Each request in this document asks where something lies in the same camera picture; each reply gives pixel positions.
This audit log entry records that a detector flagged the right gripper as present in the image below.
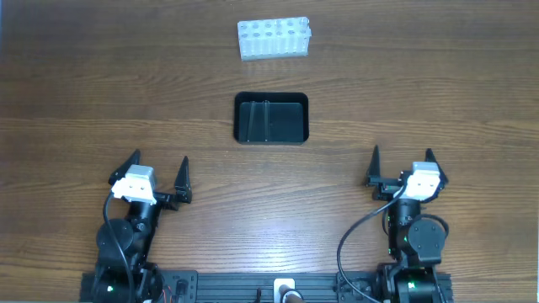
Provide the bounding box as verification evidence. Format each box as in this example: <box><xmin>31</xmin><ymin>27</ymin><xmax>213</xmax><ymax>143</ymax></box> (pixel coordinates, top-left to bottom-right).
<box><xmin>364</xmin><ymin>145</ymin><xmax>450</xmax><ymax>206</ymax></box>

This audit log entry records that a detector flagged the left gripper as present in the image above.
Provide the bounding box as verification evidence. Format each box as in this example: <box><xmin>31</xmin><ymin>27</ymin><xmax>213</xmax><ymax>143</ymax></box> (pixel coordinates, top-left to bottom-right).
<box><xmin>108</xmin><ymin>148</ymin><xmax>194</xmax><ymax>212</ymax></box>

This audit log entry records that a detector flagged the black tray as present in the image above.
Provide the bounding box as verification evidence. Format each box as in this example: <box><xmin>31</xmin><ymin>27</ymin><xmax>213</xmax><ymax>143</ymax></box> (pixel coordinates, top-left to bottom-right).
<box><xmin>233</xmin><ymin>91</ymin><xmax>311</xmax><ymax>146</ymax></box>

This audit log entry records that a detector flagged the white test tube rack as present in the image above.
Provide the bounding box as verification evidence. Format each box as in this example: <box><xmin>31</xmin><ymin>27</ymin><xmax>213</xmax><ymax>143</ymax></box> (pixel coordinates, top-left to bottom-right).
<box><xmin>237</xmin><ymin>15</ymin><xmax>313</xmax><ymax>62</ymax></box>

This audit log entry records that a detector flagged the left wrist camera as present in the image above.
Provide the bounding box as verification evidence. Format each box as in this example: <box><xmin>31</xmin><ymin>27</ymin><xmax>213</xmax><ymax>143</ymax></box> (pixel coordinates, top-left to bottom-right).
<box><xmin>111</xmin><ymin>164</ymin><xmax>158</xmax><ymax>206</ymax></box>

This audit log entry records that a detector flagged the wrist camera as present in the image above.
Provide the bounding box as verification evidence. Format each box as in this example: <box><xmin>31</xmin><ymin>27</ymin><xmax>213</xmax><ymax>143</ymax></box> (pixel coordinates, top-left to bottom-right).
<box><xmin>393</xmin><ymin>161</ymin><xmax>442</xmax><ymax>201</ymax></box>
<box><xmin>111</xmin><ymin>164</ymin><xmax>158</xmax><ymax>206</ymax></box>

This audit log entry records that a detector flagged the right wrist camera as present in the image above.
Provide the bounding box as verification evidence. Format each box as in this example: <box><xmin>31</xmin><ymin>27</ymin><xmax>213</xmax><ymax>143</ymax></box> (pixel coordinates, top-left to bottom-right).
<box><xmin>393</xmin><ymin>161</ymin><xmax>442</xmax><ymax>201</ymax></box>

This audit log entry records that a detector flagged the black cable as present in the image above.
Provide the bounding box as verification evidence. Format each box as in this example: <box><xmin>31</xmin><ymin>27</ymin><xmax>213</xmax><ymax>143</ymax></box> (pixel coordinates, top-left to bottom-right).
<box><xmin>102</xmin><ymin>191</ymin><xmax>136</xmax><ymax>303</ymax></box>
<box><xmin>336</xmin><ymin>187</ymin><xmax>408</xmax><ymax>303</ymax></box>

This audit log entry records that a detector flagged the mounting rail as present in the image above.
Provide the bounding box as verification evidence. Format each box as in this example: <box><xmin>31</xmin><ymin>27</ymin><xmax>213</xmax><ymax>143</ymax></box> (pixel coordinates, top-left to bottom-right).
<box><xmin>79</xmin><ymin>270</ymin><xmax>456</xmax><ymax>303</ymax></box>

